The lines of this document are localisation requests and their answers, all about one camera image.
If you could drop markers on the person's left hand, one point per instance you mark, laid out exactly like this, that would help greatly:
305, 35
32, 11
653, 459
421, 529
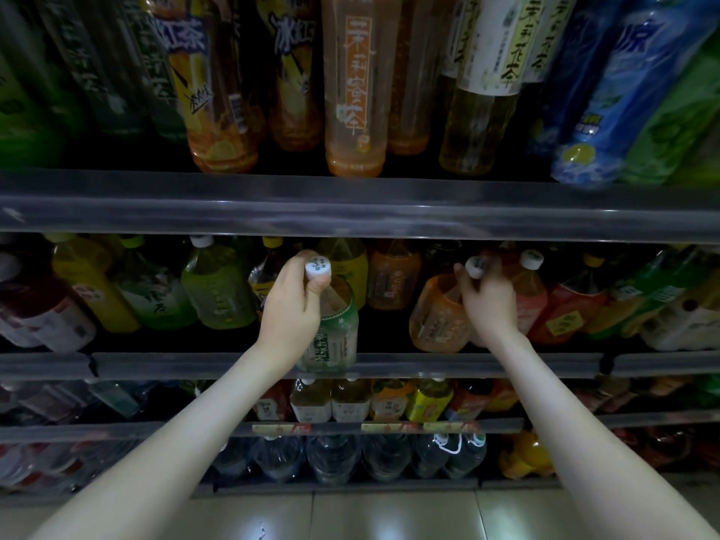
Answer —
287, 326

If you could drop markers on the person's right hand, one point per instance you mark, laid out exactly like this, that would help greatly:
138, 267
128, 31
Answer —
493, 309

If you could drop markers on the pale green label tea bottle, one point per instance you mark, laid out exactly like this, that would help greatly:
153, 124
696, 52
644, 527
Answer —
334, 337

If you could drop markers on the orange tea bottle white cap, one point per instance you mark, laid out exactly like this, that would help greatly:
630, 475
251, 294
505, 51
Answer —
437, 320

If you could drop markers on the dark grey store shelving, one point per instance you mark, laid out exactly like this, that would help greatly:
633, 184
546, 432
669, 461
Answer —
338, 206

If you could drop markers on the row of large water jugs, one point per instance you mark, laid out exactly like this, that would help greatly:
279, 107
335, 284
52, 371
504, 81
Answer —
338, 455

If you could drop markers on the person's right forearm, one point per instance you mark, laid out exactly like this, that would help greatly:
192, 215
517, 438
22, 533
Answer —
596, 444

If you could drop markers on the person's left forearm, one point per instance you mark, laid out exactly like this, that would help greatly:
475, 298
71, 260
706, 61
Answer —
169, 455

